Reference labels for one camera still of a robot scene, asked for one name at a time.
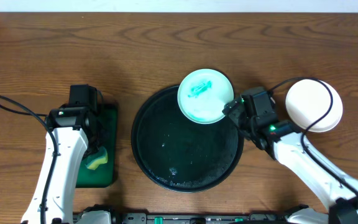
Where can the black round tray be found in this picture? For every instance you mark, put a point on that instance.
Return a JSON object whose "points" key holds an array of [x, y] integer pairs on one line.
{"points": [[178, 154]]}

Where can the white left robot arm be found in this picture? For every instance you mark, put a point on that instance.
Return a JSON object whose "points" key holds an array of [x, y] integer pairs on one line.
{"points": [[73, 132]]}

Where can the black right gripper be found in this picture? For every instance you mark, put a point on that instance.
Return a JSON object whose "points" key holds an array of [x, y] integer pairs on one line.
{"points": [[234, 110]]}

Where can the white plate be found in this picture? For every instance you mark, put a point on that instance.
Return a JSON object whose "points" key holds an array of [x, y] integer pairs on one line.
{"points": [[298, 96]]}

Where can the mint plate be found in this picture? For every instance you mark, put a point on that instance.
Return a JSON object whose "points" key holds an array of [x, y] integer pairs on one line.
{"points": [[318, 106], [203, 94]]}

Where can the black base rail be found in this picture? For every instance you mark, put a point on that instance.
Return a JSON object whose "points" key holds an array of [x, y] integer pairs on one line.
{"points": [[106, 214]]}

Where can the black rectangular sponge tray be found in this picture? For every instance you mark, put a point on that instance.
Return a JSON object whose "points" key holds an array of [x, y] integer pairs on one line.
{"points": [[103, 176]]}

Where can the green sponge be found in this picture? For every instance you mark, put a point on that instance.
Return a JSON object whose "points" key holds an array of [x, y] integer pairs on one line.
{"points": [[93, 161]]}

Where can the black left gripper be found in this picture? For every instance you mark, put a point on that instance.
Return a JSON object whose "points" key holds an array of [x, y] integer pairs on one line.
{"points": [[95, 140]]}

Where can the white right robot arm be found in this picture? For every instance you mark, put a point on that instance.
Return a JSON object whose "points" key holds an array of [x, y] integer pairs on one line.
{"points": [[336, 190]]}

